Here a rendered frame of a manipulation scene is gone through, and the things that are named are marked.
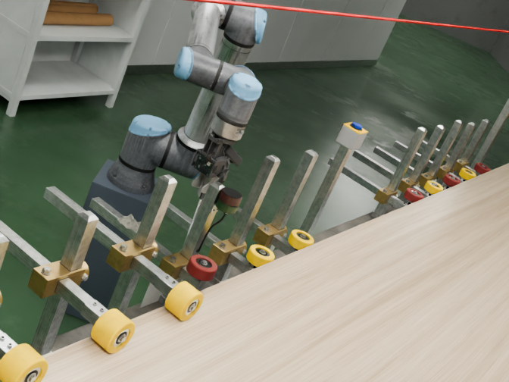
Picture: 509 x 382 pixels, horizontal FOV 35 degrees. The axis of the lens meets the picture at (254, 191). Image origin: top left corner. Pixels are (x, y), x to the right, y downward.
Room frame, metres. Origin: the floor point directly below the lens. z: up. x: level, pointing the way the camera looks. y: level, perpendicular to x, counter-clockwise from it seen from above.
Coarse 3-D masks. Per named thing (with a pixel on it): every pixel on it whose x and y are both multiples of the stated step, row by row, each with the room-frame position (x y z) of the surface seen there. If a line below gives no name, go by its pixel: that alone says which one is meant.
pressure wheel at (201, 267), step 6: (192, 258) 1.92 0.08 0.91; (198, 258) 1.94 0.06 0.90; (204, 258) 1.95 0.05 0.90; (210, 258) 1.96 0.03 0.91; (192, 264) 1.90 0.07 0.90; (198, 264) 1.91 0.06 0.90; (204, 264) 1.92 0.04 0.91; (210, 264) 1.94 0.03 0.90; (192, 270) 1.89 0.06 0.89; (198, 270) 1.89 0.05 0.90; (204, 270) 1.89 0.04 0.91; (210, 270) 1.90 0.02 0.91; (216, 270) 1.92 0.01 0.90; (192, 276) 1.89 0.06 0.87; (198, 276) 1.89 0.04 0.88; (204, 276) 1.89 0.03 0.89; (210, 276) 1.90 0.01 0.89
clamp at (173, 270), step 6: (180, 252) 1.99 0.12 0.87; (162, 258) 1.92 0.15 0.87; (168, 258) 1.93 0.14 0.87; (180, 258) 1.96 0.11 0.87; (186, 258) 1.97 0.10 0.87; (162, 264) 1.92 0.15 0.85; (168, 264) 1.91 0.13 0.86; (174, 264) 1.92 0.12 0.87; (180, 264) 1.93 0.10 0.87; (186, 264) 1.95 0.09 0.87; (162, 270) 1.92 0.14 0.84; (168, 270) 1.91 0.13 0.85; (174, 270) 1.90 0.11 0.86; (180, 270) 1.93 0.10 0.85; (174, 276) 1.91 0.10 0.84
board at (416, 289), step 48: (480, 192) 3.71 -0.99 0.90; (336, 240) 2.45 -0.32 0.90; (384, 240) 2.63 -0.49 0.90; (432, 240) 2.83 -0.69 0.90; (480, 240) 3.06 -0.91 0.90; (240, 288) 1.89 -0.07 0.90; (288, 288) 2.00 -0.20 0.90; (336, 288) 2.13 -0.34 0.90; (384, 288) 2.26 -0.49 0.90; (432, 288) 2.42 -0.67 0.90; (480, 288) 2.59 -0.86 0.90; (144, 336) 1.51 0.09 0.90; (192, 336) 1.59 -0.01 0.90; (240, 336) 1.67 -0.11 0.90; (288, 336) 1.76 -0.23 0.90; (336, 336) 1.87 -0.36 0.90; (384, 336) 1.98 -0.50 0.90; (432, 336) 2.10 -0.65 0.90; (480, 336) 2.23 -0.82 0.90
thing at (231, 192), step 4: (224, 188) 1.98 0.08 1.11; (228, 188) 1.99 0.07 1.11; (224, 192) 1.96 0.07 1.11; (228, 192) 1.97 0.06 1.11; (232, 192) 1.98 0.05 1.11; (236, 192) 1.99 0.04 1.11; (232, 196) 1.95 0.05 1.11; (236, 196) 1.96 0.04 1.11; (240, 196) 1.97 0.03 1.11; (220, 200) 1.95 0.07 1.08; (212, 208) 1.97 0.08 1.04; (216, 208) 1.99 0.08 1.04; (212, 212) 1.98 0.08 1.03; (224, 212) 1.97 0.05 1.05; (224, 216) 1.97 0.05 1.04; (220, 220) 1.97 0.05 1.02; (212, 224) 1.98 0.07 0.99; (208, 232) 1.98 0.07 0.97; (204, 240) 1.98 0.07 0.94; (200, 248) 1.98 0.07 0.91
